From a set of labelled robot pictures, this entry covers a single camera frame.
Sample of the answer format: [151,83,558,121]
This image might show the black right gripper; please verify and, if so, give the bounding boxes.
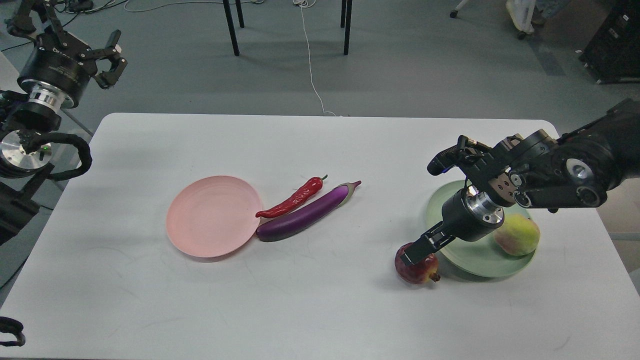
[401,188,505,266]

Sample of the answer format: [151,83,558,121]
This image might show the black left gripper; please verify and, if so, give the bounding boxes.
[4,0,128,109]

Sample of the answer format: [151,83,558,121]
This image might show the red pomegranate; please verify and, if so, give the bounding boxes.
[394,243,441,285]

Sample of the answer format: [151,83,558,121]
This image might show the yellow green peach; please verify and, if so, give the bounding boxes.
[493,213,541,256]

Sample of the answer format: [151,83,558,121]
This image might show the red chili pepper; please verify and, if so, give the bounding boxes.
[254,174,329,219]

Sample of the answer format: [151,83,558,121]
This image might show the purple eggplant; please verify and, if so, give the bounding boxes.
[255,180,362,242]

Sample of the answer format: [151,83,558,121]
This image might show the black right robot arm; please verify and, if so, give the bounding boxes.
[398,99,640,266]

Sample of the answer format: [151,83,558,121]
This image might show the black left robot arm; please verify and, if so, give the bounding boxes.
[0,0,128,244]

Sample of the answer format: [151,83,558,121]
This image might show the white chair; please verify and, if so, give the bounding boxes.
[0,52,25,94]

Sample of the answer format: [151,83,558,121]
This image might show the black table leg left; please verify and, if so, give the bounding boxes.
[222,0,245,57]

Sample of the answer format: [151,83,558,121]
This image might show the black table leg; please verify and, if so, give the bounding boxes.
[340,0,354,56]
[222,0,245,57]

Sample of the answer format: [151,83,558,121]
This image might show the pink plate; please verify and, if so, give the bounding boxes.
[165,175,263,258]

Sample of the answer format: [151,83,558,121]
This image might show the rolling chair base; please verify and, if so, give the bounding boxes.
[449,0,573,40]

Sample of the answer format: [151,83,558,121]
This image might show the black table leg right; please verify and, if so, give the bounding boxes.
[340,0,354,56]

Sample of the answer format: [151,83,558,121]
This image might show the black equipment box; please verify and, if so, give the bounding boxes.
[579,0,640,85]

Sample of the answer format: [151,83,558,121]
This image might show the white floor cable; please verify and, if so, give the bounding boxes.
[292,0,343,117]

